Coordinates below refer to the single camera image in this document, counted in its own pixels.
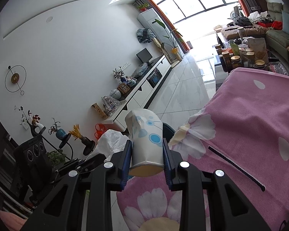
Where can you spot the round wall clock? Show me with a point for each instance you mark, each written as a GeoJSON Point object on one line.
{"type": "Point", "coordinates": [15, 79]}

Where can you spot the white plastic trash bag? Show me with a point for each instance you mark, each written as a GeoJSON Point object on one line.
{"type": "Point", "coordinates": [110, 142]}

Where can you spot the crushed paper cup blue dots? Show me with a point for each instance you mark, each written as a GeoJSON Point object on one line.
{"type": "Point", "coordinates": [146, 135]}

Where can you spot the white black tv cabinet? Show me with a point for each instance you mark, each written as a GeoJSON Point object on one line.
{"type": "Point", "coordinates": [141, 94]}

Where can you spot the small black monitor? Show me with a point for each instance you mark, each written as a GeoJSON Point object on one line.
{"type": "Point", "coordinates": [144, 56]}

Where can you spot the brown paper bag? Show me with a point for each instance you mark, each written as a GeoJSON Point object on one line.
{"type": "Point", "coordinates": [258, 45]}

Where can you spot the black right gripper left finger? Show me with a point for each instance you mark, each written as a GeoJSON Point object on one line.
{"type": "Point", "coordinates": [63, 207]}

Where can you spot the green brown sectional sofa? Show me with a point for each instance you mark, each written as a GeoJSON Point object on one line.
{"type": "Point", "coordinates": [267, 24]}

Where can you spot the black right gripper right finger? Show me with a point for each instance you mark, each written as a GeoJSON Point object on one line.
{"type": "Point", "coordinates": [212, 195]}

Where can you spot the dark blue chair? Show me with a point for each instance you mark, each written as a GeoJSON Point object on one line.
{"type": "Point", "coordinates": [168, 132]}

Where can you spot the grey blue cushion far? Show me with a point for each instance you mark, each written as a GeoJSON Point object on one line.
{"type": "Point", "coordinates": [285, 22]}

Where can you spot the tall green potted plant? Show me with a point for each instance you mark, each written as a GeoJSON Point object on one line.
{"type": "Point", "coordinates": [169, 36]}

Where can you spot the pink floral tablecloth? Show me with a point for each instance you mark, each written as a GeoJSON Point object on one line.
{"type": "Point", "coordinates": [243, 131]}

